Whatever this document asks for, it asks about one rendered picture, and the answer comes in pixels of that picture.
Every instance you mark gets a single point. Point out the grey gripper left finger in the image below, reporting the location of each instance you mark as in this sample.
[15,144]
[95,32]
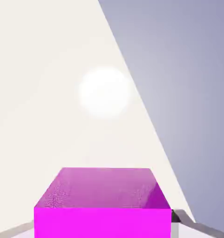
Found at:
[20,232]

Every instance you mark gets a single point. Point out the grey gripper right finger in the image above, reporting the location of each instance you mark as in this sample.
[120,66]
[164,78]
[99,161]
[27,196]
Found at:
[186,229]

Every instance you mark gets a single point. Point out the small magenta cube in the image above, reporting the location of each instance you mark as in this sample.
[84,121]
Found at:
[102,213]

